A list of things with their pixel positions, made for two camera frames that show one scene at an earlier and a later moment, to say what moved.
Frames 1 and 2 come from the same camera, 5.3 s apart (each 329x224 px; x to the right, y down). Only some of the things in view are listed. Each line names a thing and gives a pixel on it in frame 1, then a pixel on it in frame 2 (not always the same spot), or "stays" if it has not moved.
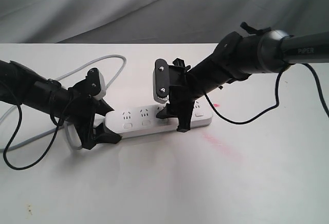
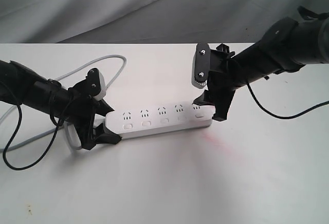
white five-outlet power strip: (131, 122) stays
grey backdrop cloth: (158, 10) stays
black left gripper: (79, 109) stays
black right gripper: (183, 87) → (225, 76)
